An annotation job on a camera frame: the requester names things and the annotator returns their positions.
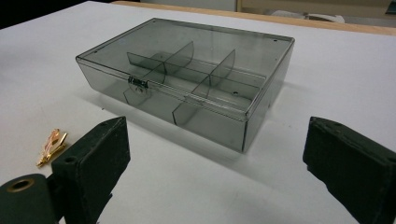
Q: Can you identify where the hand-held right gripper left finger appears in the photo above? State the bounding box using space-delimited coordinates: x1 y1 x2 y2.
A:
50 116 131 224

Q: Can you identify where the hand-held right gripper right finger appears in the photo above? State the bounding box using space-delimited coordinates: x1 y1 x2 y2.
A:
303 116 396 224

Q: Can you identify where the gold metal clip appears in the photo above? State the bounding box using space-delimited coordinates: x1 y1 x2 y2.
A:
35 128 68 168

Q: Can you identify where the transparent grey plastic compartment box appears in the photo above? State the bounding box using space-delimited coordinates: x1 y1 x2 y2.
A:
75 17 296 153

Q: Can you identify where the white chair base with casters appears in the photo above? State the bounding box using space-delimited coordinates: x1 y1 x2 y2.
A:
270 9 346 24

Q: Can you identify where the wooden table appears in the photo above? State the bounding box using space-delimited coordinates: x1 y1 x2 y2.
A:
111 0 396 36

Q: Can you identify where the white cabinet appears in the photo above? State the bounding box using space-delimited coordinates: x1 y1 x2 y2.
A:
139 0 237 12

